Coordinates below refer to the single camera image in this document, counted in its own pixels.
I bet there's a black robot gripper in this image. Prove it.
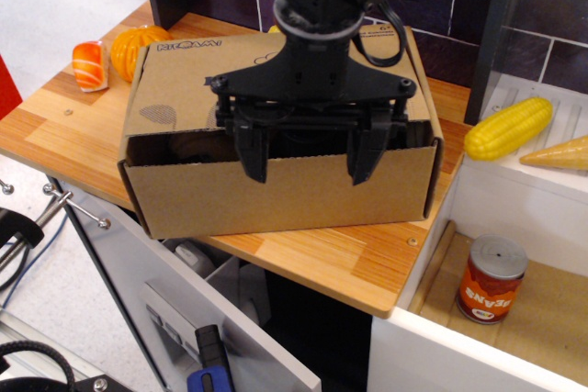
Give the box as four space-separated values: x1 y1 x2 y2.
210 0 416 185

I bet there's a brown cardboard box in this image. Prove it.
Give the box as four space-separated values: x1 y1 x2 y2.
119 33 443 239

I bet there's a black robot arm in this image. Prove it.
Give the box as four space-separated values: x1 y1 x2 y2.
211 0 416 184

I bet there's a yellow toy corn cob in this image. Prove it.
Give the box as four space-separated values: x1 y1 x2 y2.
464 96 553 162

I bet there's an orange toy pumpkin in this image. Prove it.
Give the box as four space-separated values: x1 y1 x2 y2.
110 25 173 83

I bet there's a white cabinet door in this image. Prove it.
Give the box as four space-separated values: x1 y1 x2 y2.
56 180 322 391

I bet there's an orange beans can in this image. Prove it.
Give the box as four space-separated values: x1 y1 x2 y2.
456 234 529 324

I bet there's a toy salmon sushi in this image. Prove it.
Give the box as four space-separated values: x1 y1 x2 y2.
72 40 109 93

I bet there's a white toy sink unit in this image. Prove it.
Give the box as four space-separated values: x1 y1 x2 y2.
366 0 588 392

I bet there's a toy ice cream cone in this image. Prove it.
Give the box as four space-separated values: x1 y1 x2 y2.
519 136 587 171

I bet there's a wooden drawer tray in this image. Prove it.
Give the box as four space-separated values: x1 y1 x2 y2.
408 220 587 388

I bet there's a red object at edge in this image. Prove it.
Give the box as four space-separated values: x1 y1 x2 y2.
0 58 23 119

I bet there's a metal clamp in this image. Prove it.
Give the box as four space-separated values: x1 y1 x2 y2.
1 184 111 270

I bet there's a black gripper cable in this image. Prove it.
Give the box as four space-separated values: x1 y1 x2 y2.
351 0 409 68

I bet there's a blue black tool handle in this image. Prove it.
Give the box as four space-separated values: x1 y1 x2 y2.
187 325 235 392

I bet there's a blue cable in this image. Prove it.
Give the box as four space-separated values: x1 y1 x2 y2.
0 215 69 310

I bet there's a black corrugated hose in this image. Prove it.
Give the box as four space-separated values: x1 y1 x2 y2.
0 340 76 392

